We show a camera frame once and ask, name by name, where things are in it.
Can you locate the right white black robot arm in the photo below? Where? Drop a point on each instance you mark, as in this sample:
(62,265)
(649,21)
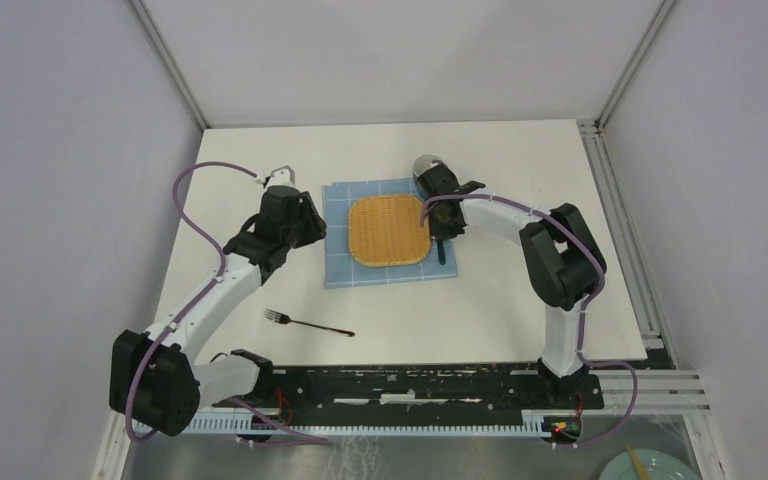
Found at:
(565,266)

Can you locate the light blue cable duct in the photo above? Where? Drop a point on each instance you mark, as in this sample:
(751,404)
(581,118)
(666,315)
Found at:
(238,422)

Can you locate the black metal fork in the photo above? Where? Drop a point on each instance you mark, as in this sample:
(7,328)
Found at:
(284,319)

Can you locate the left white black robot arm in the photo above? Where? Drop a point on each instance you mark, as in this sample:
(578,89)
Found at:
(154,374)

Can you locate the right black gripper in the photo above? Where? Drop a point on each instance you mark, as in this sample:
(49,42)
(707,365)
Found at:
(439,232)

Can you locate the blue checked cloth napkin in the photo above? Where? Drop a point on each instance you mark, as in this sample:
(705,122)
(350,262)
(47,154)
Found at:
(341,271)

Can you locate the white blue mug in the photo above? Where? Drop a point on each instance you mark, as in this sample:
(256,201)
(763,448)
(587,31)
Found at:
(424,163)

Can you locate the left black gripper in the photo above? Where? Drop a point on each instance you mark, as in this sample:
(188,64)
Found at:
(316,226)

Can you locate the woven bamboo placemat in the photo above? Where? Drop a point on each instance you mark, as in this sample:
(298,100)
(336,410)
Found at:
(385,231)

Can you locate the gold spoon teal handle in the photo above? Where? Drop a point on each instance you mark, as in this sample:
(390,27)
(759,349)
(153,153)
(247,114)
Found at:
(441,253)

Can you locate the wooden chopstick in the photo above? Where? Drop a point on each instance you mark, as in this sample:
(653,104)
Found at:
(637,464)

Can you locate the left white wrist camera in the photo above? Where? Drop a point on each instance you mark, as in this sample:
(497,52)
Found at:
(282,176)

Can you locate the green plate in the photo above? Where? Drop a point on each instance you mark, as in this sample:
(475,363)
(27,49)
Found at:
(656,464)

